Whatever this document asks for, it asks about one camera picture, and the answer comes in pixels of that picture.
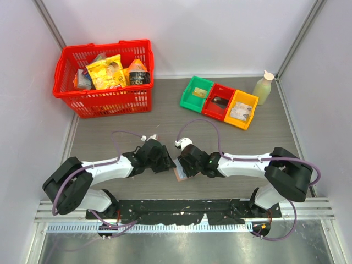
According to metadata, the pink leather card holder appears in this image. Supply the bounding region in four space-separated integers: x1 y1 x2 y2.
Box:
173 159 193 182

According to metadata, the white VIP credit card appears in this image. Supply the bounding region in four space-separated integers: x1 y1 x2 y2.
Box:
233 102 252 114

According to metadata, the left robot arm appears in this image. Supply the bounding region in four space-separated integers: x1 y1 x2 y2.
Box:
42 138 176 219

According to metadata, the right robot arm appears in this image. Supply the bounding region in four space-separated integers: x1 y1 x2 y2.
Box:
174 144 313 217

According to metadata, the black credit card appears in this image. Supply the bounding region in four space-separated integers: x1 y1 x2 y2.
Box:
211 96 229 109

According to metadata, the gold credit card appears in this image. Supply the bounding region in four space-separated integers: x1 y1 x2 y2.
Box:
192 87 207 98

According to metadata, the red plastic bin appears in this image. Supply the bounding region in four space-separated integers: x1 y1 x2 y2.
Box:
202 83 236 121

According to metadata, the green plastic bin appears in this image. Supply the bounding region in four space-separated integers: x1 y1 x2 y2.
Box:
180 76 215 113

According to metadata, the yellow plastic bin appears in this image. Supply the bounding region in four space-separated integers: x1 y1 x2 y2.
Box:
224 90 259 130

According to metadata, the black round can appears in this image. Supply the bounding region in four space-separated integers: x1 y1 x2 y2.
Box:
129 71 151 85

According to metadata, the red plastic shopping basket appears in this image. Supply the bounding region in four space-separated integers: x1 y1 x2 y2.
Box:
52 39 155 118

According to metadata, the orange snack packet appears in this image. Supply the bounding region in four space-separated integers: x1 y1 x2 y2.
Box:
123 59 148 85

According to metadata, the yellow chips bag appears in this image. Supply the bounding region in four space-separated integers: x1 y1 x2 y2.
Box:
86 54 127 90

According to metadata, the green lotion bottle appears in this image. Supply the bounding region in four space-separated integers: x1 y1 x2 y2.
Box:
252 70 274 106

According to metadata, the grey small box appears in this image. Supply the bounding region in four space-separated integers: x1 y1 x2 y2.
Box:
73 69 92 90

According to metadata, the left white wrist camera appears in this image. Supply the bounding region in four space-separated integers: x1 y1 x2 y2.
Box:
140 134 158 142

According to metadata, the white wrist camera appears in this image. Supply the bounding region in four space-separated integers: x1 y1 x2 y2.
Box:
140 134 158 142
174 137 193 150

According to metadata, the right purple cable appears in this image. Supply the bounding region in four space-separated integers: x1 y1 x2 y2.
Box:
175 118 322 243

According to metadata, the purple cable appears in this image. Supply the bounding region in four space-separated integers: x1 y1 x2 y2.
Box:
51 130 146 243
175 118 322 243

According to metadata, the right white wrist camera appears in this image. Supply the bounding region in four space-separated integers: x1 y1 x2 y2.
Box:
174 137 193 150

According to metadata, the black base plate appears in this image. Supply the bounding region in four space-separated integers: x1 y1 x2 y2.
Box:
96 199 282 226

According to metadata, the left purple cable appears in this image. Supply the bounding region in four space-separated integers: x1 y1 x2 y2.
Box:
51 130 146 243

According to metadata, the white cable duct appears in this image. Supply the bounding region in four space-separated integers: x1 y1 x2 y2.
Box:
46 222 252 234

